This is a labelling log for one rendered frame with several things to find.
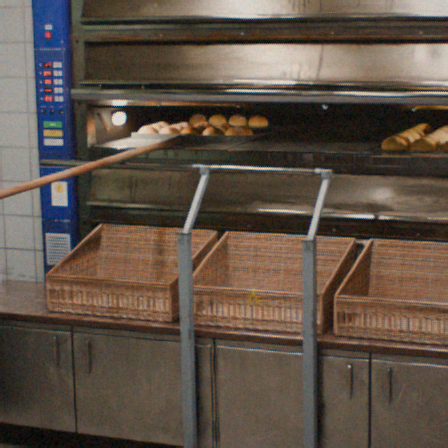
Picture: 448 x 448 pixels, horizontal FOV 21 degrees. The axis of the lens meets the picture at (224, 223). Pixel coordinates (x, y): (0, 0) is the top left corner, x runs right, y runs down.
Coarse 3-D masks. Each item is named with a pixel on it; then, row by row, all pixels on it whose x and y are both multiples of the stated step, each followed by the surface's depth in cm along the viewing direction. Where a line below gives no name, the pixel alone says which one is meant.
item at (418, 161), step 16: (208, 160) 504; (224, 160) 501; (240, 160) 499; (256, 160) 496; (272, 160) 494; (288, 160) 491; (304, 160) 488; (320, 160) 486; (336, 160) 483; (352, 160) 481; (368, 160) 479; (384, 160) 476; (400, 160) 474; (416, 160) 471; (432, 160) 469
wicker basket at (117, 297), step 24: (96, 240) 522; (120, 240) 521; (144, 240) 517; (168, 240) 513; (192, 240) 508; (216, 240) 504; (72, 264) 503; (96, 264) 522; (120, 264) 520; (144, 264) 516; (168, 264) 511; (48, 288) 486; (72, 288) 482; (96, 288) 478; (120, 288) 474; (144, 288) 470; (168, 288) 465; (72, 312) 484; (96, 312) 480; (120, 312) 475; (144, 312) 471; (168, 312) 467
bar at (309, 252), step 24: (120, 168) 478; (144, 168) 474; (168, 168) 470; (192, 168) 466; (216, 168) 463; (240, 168) 459; (264, 168) 456; (288, 168) 452; (312, 168) 449; (192, 216) 453; (312, 240) 430; (192, 264) 452; (312, 264) 431; (192, 288) 454; (312, 288) 432; (192, 312) 455; (312, 312) 434; (192, 336) 456; (312, 336) 435; (192, 360) 457; (312, 360) 437; (192, 384) 458; (312, 384) 439; (192, 408) 459; (312, 408) 440; (192, 432) 461; (312, 432) 442
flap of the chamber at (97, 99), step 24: (72, 96) 506; (96, 96) 502; (120, 96) 498; (144, 96) 494; (168, 96) 490; (192, 96) 486; (216, 96) 482; (240, 96) 478; (264, 96) 475; (288, 96) 471; (312, 96) 468; (336, 96) 464; (360, 96) 461
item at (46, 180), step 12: (156, 144) 507; (168, 144) 518; (120, 156) 476; (132, 156) 486; (72, 168) 441; (84, 168) 448; (96, 168) 458; (36, 180) 417; (48, 180) 423; (0, 192) 395; (12, 192) 401
